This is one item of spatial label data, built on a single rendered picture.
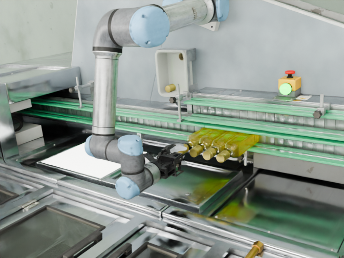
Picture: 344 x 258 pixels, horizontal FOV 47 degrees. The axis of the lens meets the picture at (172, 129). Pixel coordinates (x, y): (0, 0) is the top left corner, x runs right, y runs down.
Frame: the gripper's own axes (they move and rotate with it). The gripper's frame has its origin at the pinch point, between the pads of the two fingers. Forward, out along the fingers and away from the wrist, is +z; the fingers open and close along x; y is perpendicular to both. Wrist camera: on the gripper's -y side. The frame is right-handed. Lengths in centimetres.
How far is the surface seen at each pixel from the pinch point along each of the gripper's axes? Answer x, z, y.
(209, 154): 0.6, 0.3, 12.6
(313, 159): -2.8, 20.1, 44.5
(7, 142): -8, -13, -98
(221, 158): 0.2, 0.2, 17.9
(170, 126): -2.3, 28.5, -25.3
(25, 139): -14, 5, -110
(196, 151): 0.8, 0.3, 7.0
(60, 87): 12, 25, -98
